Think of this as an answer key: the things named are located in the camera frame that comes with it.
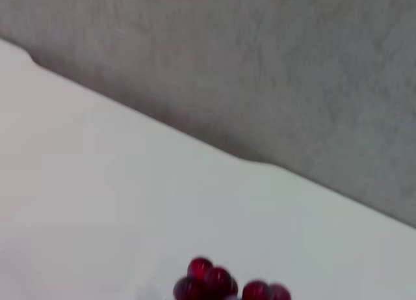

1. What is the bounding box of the dark red grape bunch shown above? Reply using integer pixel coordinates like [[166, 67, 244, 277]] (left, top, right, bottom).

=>
[[173, 256, 292, 300]]

